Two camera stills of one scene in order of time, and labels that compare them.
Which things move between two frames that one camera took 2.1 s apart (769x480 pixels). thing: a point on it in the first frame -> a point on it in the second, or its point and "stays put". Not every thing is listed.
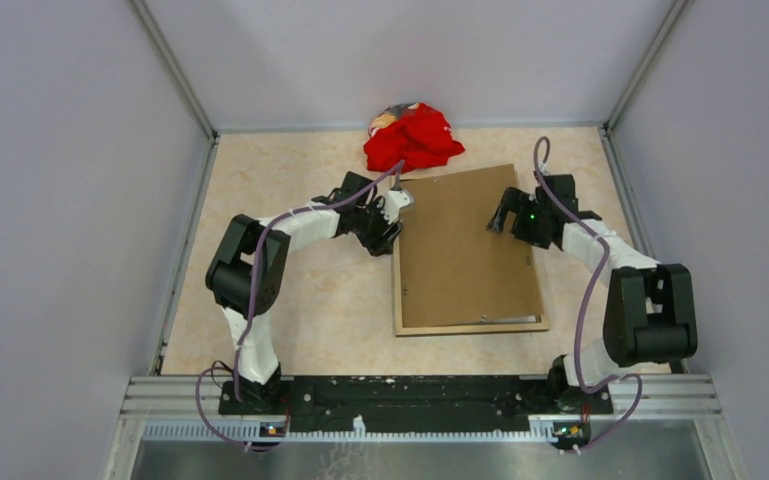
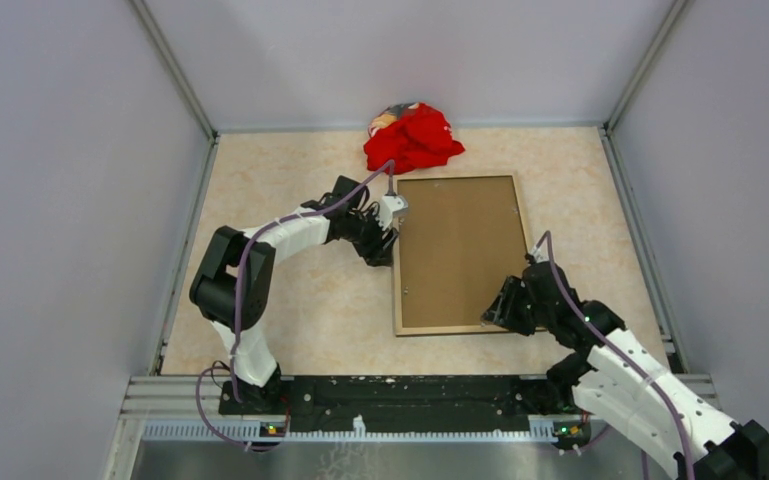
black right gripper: x=517 y=202 -> x=501 y=311
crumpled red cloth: x=414 y=133 stays put
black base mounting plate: x=411 y=404 stays put
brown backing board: x=453 y=268 stays put
